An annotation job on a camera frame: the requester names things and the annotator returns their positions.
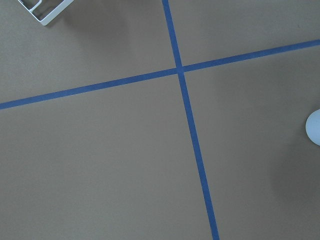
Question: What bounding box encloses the white cup rack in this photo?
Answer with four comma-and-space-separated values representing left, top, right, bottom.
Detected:
18, 0, 74, 26

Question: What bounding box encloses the light blue cup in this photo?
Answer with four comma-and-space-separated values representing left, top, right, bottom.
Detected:
305, 109, 320, 146

